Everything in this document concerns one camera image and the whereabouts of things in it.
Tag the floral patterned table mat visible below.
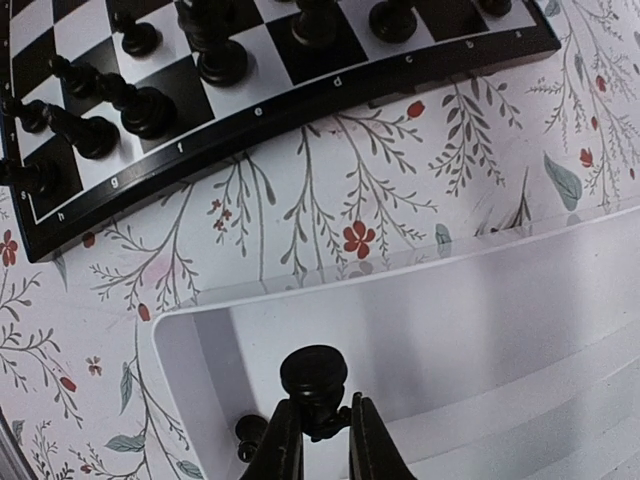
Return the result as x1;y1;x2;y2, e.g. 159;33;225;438
1;1;639;479

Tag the black chess piece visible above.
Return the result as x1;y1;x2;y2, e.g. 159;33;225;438
113;11;159;58
43;103;120;160
369;0;417;44
1;97;47;134
96;73;177;140
479;0;512;18
291;0;337;48
235;414;268;463
176;1;248;87
49;55;101;99
1;159;58;196

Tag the white plastic piece tray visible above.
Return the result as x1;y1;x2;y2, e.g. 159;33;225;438
153;208;639;479

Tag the black and grey chessboard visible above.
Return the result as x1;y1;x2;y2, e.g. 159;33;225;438
1;1;560;263

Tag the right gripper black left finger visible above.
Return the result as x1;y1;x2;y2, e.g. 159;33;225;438
242;399;304;480

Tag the black chess pieces pile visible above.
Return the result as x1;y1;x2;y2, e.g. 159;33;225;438
280;345;351;442

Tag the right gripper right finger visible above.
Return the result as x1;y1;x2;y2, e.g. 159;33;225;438
349;392;416;480

